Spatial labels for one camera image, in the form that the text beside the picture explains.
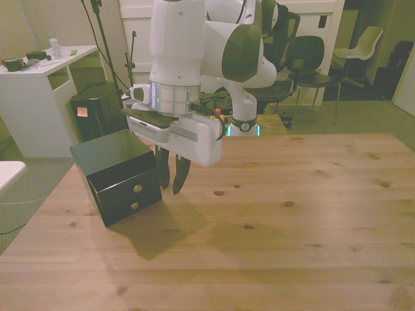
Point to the black tripod pole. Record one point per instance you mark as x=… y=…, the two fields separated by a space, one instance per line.
x=103 y=42

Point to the white rounded tabletop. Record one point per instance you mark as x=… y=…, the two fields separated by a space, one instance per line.
x=9 y=173

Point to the red emergency stop button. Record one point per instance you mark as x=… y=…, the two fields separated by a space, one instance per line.
x=216 y=112

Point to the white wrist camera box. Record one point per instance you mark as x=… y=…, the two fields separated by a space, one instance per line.
x=146 y=129

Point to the round silver drawer knob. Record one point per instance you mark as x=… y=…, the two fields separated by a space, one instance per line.
x=137 y=188
x=134 y=205

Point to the black drawer cabinet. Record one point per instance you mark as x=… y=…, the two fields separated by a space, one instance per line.
x=110 y=145

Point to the black office chair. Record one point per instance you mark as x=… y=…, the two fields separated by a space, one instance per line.
x=282 y=39

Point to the white desk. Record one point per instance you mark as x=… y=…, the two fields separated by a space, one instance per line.
x=32 y=97

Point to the dark bag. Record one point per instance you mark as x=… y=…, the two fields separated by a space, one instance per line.
x=402 y=52

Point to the black shell chair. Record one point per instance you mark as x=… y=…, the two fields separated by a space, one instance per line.
x=308 y=55

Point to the black clamp stand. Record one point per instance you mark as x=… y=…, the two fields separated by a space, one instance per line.
x=131 y=61

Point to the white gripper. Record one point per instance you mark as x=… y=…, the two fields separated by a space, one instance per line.
x=201 y=142

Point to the dark green desk object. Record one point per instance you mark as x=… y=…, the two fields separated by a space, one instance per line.
x=36 y=55

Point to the black computer tower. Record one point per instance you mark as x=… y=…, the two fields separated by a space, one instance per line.
x=94 y=120

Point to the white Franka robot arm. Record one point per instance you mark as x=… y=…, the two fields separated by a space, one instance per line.
x=175 y=48

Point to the green paper note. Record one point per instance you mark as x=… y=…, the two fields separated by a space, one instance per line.
x=74 y=52

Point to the clear plastic bottle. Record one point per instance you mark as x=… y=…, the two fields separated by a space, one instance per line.
x=55 y=47

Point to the white shell chair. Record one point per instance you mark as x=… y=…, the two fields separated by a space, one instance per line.
x=366 y=42

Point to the orange sticky note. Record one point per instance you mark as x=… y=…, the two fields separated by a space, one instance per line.
x=82 y=112

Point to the black closed drawer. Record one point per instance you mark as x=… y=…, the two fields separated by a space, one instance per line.
x=142 y=209

